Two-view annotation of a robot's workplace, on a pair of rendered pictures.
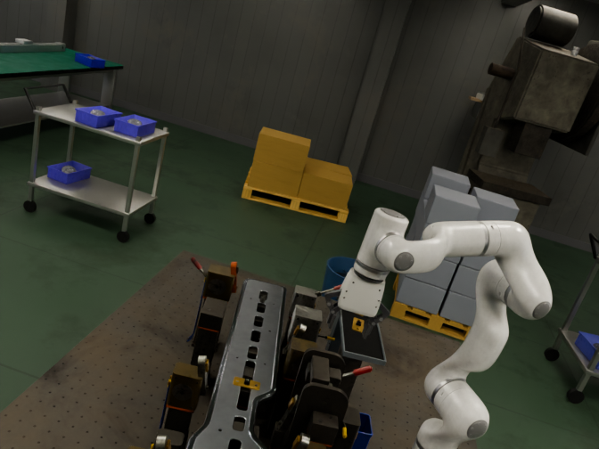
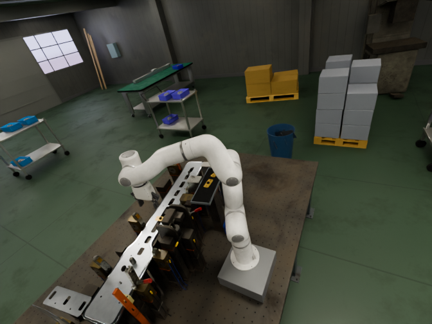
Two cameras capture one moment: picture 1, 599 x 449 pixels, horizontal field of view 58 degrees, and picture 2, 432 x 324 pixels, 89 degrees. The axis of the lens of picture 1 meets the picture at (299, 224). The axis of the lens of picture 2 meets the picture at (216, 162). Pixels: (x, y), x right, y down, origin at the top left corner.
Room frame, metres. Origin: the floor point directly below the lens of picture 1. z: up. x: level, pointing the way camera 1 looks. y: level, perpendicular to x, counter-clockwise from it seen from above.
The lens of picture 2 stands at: (0.62, -0.97, 2.16)
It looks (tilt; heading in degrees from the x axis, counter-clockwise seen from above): 34 degrees down; 29
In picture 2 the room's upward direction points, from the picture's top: 13 degrees counter-clockwise
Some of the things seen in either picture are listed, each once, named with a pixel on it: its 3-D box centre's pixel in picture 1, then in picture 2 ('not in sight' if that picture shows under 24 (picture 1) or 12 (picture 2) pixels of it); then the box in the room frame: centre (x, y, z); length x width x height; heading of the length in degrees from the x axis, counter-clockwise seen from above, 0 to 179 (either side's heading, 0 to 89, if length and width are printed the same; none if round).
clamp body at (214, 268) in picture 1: (210, 307); (177, 177); (1.97, 0.26, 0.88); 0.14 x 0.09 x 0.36; 94
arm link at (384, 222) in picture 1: (383, 239); (132, 166); (1.21, -0.20, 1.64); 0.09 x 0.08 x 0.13; 23
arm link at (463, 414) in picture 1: (453, 423); (238, 232); (1.34, -0.59, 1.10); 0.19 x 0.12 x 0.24; 23
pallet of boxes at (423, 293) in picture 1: (452, 248); (346, 98); (4.61, -1.37, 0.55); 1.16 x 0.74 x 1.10; 173
